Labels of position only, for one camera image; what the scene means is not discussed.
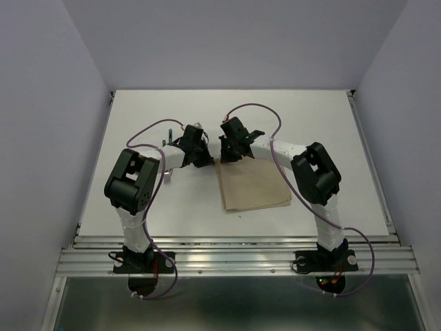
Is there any silver knife teal handle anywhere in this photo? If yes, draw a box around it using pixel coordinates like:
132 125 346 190
168 128 173 144

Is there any beige cloth napkin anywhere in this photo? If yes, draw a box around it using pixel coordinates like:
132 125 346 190
215 158 292 212

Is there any silver fork teal handle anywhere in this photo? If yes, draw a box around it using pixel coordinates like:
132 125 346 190
162 140 172 185

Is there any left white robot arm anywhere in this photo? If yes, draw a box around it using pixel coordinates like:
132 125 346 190
104 125 214 272

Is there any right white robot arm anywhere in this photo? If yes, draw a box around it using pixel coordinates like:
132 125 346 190
220 117 348 269

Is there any aluminium rail frame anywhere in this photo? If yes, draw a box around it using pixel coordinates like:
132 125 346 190
41 89 428 331

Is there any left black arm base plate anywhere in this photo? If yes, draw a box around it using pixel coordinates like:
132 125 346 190
108 250 174 274

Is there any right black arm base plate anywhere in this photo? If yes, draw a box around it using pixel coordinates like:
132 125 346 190
291 250 358 274

